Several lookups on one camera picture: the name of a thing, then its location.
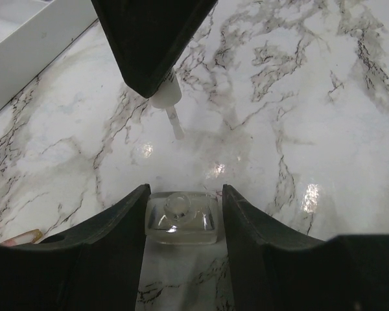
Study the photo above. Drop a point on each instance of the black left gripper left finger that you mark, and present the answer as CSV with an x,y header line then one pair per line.
x,y
94,265

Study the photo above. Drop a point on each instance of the white plastic organizer tray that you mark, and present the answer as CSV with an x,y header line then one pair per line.
x,y
33,34

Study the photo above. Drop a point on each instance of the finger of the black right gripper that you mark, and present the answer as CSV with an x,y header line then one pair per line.
x,y
148,36

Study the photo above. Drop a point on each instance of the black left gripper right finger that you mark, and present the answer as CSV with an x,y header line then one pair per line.
x,y
274,267

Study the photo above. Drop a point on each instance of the mannequin hand with long nails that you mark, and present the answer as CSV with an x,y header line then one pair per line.
x,y
29,237

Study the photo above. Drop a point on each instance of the clear polish bottle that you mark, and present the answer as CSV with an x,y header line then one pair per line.
x,y
182,218

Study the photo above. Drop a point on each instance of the white polish cap with brush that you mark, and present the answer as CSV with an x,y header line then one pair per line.
x,y
166,97

